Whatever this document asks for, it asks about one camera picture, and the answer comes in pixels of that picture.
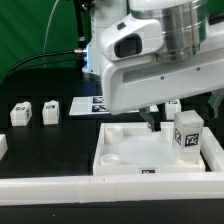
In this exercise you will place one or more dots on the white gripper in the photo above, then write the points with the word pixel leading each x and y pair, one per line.
pixel 152 59

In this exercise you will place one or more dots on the white marker sheet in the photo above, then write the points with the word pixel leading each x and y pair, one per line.
pixel 91 105

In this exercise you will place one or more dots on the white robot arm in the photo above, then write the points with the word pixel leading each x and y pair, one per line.
pixel 105 13

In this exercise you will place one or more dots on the white square table top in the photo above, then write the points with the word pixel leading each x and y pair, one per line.
pixel 132 148

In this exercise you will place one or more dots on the white front fence wall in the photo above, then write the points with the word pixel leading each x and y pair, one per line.
pixel 88 189

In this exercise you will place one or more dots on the white block left edge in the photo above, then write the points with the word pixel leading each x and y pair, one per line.
pixel 3 145

